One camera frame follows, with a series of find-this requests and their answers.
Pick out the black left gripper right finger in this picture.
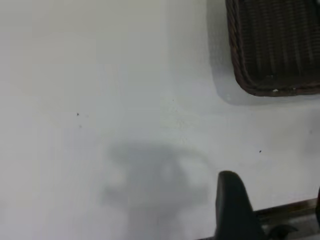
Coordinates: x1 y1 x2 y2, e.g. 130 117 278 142
315 184 320 227

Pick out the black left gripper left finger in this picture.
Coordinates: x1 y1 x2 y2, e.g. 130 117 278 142
214 170 266 240

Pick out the dark brown wicker basket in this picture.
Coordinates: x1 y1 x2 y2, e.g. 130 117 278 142
224 0 320 97

